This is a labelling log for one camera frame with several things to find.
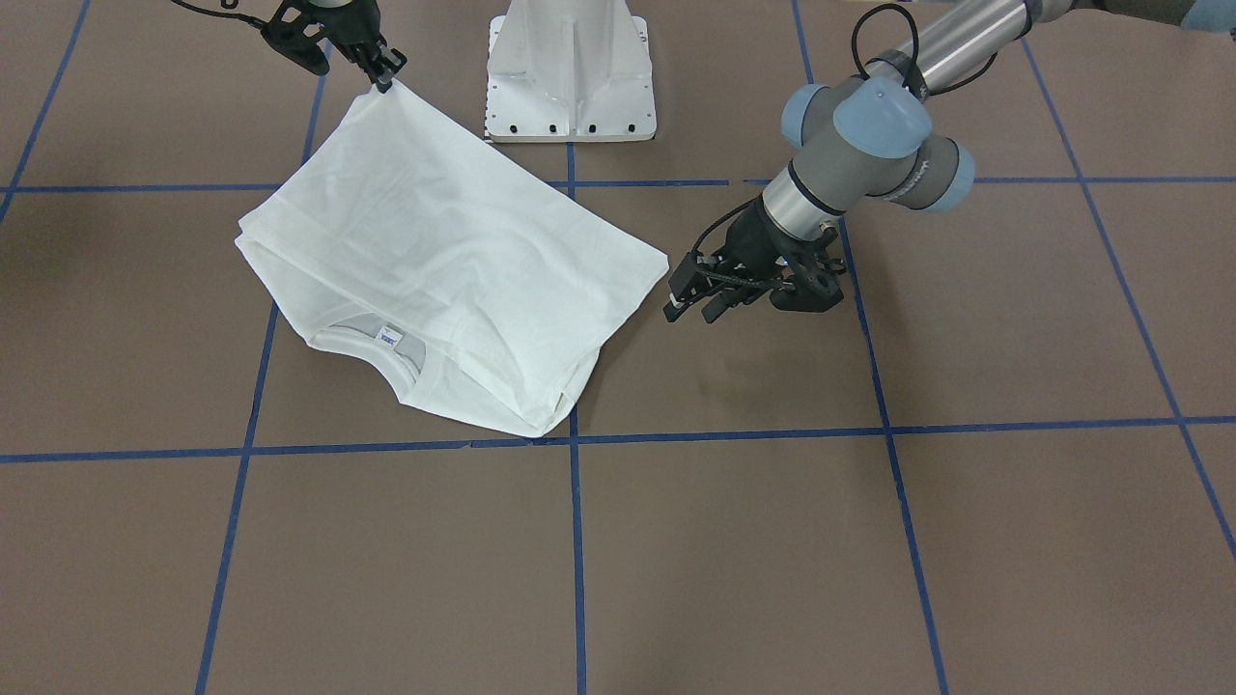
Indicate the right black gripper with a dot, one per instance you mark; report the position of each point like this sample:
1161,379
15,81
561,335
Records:
354,21

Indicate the white long-sleeve printed shirt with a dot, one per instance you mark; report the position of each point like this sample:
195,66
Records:
479,292

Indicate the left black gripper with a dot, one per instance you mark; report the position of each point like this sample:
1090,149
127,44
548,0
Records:
755,235

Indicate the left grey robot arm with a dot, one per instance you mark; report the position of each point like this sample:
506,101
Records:
872,137

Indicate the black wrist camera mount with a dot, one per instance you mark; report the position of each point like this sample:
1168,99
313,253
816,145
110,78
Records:
296,34

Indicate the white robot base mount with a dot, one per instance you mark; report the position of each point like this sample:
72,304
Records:
569,72

